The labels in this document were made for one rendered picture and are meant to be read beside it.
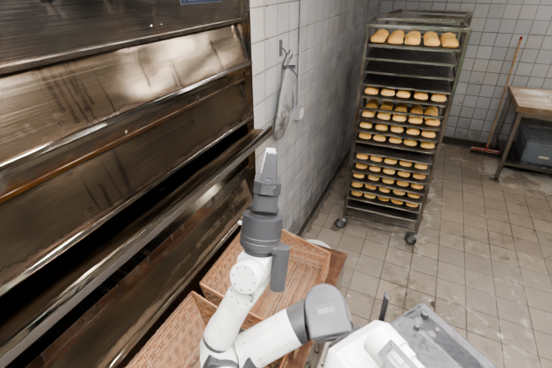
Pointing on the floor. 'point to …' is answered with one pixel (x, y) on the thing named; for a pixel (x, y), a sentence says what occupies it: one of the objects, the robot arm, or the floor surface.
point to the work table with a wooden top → (531, 109)
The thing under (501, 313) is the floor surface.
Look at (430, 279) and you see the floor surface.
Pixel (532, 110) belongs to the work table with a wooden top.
